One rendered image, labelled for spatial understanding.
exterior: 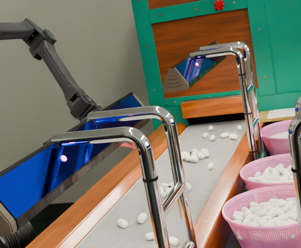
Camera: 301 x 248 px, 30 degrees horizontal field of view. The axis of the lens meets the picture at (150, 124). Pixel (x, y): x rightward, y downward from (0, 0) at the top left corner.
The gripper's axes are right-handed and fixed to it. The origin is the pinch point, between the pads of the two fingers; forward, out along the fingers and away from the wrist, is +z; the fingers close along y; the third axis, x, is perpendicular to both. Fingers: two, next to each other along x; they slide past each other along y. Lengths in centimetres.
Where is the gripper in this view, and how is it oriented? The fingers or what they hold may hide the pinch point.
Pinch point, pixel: (134, 145)
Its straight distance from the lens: 203.1
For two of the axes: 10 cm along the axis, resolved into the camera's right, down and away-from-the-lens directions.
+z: 8.2, 5.6, -1.3
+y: 3.2, -2.7, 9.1
